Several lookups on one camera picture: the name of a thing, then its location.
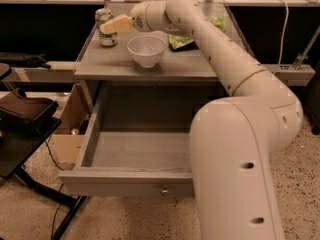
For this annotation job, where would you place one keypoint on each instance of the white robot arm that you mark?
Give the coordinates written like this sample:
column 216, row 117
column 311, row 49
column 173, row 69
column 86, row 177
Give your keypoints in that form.
column 231, row 138

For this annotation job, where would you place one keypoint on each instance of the grey cabinet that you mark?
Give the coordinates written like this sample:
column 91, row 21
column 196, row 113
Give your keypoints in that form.
column 179, row 84

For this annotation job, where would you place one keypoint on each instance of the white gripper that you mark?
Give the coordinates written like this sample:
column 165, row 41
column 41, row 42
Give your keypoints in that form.
column 138, row 16

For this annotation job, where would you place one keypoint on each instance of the green chip bag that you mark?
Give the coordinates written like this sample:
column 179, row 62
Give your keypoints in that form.
column 180, row 43

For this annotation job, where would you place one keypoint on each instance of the cardboard box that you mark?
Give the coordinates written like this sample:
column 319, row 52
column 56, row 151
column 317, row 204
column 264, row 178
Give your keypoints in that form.
column 67, row 139

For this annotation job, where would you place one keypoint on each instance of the metal drawer knob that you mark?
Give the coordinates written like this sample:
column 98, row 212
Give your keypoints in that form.
column 165, row 191

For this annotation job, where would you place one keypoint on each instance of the grey open top drawer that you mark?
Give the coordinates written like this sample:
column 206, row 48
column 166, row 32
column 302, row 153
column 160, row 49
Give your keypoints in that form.
column 132, row 155

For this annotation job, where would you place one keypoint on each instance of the black stand with tray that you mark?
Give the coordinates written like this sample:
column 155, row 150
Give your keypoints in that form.
column 27, row 123

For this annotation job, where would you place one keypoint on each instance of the white bowl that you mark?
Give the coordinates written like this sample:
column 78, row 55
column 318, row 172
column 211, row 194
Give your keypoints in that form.
column 147, row 50

